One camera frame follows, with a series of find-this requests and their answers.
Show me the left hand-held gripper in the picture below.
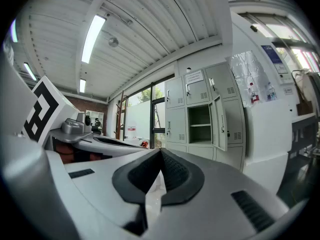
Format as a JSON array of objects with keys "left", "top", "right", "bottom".
[{"left": 23, "top": 75, "right": 148, "bottom": 158}]

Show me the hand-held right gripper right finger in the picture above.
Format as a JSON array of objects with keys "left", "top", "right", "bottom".
[{"left": 142, "top": 147, "right": 292, "bottom": 240}]

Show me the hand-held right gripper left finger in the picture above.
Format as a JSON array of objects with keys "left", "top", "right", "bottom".
[{"left": 46, "top": 147, "right": 163, "bottom": 240}]

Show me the grey metal locker cabinet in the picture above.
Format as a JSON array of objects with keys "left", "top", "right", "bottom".
[{"left": 164, "top": 62, "right": 247, "bottom": 172}]

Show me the grey locker door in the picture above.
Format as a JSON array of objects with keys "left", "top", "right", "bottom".
[{"left": 208, "top": 95, "right": 229, "bottom": 152}]

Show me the white open shelf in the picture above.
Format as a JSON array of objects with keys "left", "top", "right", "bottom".
[{"left": 85, "top": 109, "right": 105, "bottom": 129}]

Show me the frosted glass panel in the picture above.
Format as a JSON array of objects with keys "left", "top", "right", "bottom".
[{"left": 126, "top": 101, "right": 152, "bottom": 141}]

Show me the white boxy ledge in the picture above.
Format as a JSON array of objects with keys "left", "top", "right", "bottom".
[{"left": 243, "top": 98, "right": 293, "bottom": 195}]

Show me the red label water bottle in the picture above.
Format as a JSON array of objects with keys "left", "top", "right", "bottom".
[{"left": 249, "top": 82, "right": 261, "bottom": 105}]

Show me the white paper notice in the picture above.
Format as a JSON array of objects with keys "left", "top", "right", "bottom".
[{"left": 186, "top": 70, "right": 204, "bottom": 85}]

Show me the dark grey desk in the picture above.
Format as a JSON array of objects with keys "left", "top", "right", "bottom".
[{"left": 291, "top": 112, "right": 320, "bottom": 160}]

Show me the blue label water bottle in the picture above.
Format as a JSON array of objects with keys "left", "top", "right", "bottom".
[{"left": 265, "top": 81, "right": 277, "bottom": 102}]

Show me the clear plastic bag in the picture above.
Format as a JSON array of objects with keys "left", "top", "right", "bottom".
[{"left": 226, "top": 50, "right": 278, "bottom": 107}]

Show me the beige hanging bag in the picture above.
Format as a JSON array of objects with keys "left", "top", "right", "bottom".
[{"left": 291, "top": 68, "right": 320, "bottom": 116}]

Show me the wide multi-pane window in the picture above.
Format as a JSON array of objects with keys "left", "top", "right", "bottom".
[{"left": 239, "top": 12, "right": 320, "bottom": 74}]

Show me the black window frame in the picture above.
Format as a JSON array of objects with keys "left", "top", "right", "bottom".
[{"left": 149, "top": 73, "right": 176, "bottom": 150}]

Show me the blue and white wall poster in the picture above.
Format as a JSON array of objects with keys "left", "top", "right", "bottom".
[{"left": 261, "top": 44, "right": 290, "bottom": 75}]

